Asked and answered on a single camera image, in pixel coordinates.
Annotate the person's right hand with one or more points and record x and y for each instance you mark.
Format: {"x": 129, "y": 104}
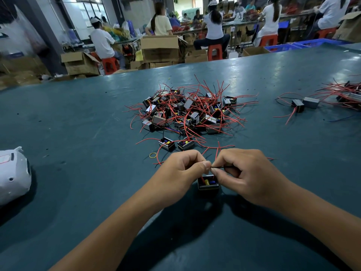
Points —
{"x": 256, "y": 177}

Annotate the person's left hand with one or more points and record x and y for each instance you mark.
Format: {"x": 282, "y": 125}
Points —
{"x": 175, "y": 180}

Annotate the single black electronic component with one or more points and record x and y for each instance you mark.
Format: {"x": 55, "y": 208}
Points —
{"x": 298, "y": 105}
{"x": 311, "y": 102}
{"x": 207, "y": 181}

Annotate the person's right forearm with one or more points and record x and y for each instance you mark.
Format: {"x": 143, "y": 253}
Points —
{"x": 327, "y": 228}

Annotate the person's left forearm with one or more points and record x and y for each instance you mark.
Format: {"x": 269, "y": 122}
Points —
{"x": 101, "y": 242}

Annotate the yellow rubber band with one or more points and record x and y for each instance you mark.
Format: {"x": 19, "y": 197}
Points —
{"x": 150, "y": 155}

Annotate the low cardboard box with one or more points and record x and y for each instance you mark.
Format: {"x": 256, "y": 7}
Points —
{"x": 196, "y": 56}

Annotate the shallow cardboard box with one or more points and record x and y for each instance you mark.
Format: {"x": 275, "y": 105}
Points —
{"x": 255, "y": 51}

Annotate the blue plastic crate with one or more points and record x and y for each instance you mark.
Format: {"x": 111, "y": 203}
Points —
{"x": 318, "y": 42}
{"x": 279, "y": 48}

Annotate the red plastic stool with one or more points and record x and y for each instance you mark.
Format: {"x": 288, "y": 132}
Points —
{"x": 214, "y": 52}
{"x": 268, "y": 40}
{"x": 326, "y": 32}
{"x": 110, "y": 65}

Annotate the large closed cardboard box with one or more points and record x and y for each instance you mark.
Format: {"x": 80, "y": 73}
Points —
{"x": 160, "y": 49}

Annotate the open cardboard box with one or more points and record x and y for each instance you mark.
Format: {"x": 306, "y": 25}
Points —
{"x": 80, "y": 63}

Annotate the white plastic shell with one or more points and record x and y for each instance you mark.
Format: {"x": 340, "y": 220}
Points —
{"x": 12, "y": 176}

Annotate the tilted cardboard box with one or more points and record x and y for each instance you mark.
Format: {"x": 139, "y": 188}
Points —
{"x": 349, "y": 28}

